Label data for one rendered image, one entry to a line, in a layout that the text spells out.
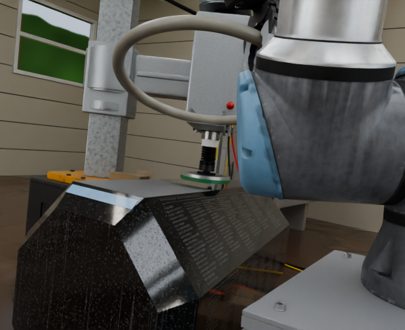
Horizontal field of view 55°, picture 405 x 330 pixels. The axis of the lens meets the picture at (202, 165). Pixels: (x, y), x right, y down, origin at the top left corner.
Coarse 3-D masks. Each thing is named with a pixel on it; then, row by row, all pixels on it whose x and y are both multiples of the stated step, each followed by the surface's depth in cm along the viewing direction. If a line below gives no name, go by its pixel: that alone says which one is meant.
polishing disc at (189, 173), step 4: (184, 172) 167; (188, 172) 169; (192, 172) 171; (196, 172) 173; (188, 176) 164; (192, 176) 162; (196, 176) 161; (200, 176) 161; (204, 176) 161; (208, 176) 162; (212, 176) 164; (216, 176) 166; (220, 176) 168; (224, 176) 170; (228, 176) 172; (220, 180) 163; (224, 180) 164; (228, 180) 167
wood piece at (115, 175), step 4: (112, 172) 221; (116, 172) 222; (120, 172) 225; (124, 172) 227; (112, 176) 221; (116, 176) 220; (120, 176) 219; (124, 176) 218; (128, 176) 217; (132, 176) 216; (136, 176) 215; (140, 176) 217; (144, 176) 219; (148, 176) 222
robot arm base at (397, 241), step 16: (384, 208) 50; (384, 224) 49; (400, 224) 46; (384, 240) 48; (400, 240) 45; (368, 256) 50; (384, 256) 47; (400, 256) 44; (368, 272) 48; (384, 272) 47; (400, 272) 44; (368, 288) 48; (384, 288) 45; (400, 288) 43; (400, 304) 43
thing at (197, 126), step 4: (188, 108) 125; (192, 112) 129; (224, 112) 124; (192, 124) 134; (196, 124) 132; (200, 124) 130; (204, 124) 127; (208, 124) 125; (212, 124) 124; (216, 124) 124; (196, 128) 154; (200, 128) 154; (204, 128) 150; (208, 128) 147; (212, 128) 144; (216, 128) 141; (220, 128) 138; (224, 128) 135; (232, 128) 189; (200, 132) 186; (224, 132) 160; (232, 132) 188
